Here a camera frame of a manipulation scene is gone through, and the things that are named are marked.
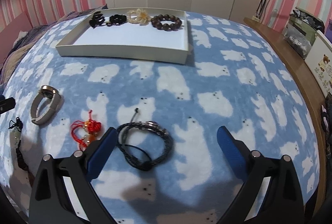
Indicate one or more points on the wooden desk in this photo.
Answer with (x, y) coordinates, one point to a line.
(298, 71)

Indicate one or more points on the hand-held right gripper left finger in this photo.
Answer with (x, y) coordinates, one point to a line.
(101, 154)

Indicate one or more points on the blue polar bear blanket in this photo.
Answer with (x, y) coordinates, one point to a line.
(233, 84)

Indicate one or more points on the watch with beige band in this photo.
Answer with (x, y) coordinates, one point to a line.
(46, 91)

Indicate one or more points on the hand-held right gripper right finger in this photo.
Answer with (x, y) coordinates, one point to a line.
(230, 151)

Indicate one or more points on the white shallow tray box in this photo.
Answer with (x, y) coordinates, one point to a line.
(129, 40)

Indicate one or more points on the pink headboard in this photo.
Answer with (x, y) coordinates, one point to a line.
(13, 29)

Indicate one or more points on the white box with bear print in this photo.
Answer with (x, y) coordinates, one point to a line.
(319, 58)

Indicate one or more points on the clear storage container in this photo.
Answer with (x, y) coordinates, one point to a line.
(298, 37)

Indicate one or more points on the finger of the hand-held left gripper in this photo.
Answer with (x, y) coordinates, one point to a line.
(6, 105)

